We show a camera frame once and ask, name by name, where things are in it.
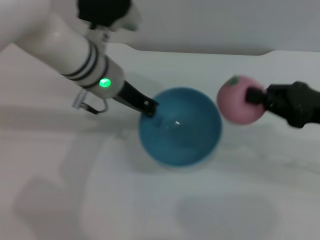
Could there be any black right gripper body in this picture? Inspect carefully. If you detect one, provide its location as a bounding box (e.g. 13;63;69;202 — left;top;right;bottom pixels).
264;80;320;129

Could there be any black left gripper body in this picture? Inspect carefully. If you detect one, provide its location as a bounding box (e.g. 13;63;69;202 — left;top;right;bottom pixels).
113;80;149;114

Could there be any pink peach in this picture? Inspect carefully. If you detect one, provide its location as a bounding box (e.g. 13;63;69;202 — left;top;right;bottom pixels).
215;74;266;125

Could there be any blue bowl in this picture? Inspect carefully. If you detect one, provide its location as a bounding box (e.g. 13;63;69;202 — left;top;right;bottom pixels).
138;86;224;169

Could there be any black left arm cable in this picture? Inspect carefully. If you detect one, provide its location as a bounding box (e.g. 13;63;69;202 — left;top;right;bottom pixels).
72;89;109;116

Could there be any black and white left wrist camera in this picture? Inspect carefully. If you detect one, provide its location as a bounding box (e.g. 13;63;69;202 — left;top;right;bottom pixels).
76;0;141;33

